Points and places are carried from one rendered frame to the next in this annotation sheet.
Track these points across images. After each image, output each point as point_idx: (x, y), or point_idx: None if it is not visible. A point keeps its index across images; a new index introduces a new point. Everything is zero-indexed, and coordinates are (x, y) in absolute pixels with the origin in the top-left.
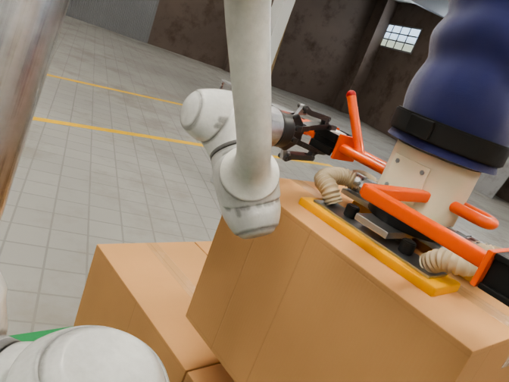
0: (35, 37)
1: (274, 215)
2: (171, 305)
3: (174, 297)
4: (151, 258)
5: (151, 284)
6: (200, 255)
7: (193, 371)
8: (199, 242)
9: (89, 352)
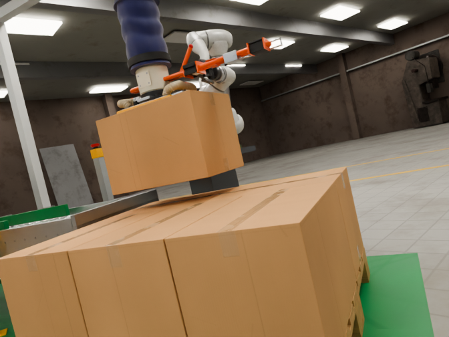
0: None
1: None
2: (272, 182)
3: (277, 182)
4: (319, 175)
5: (293, 178)
6: (311, 182)
7: (234, 187)
8: (331, 181)
9: None
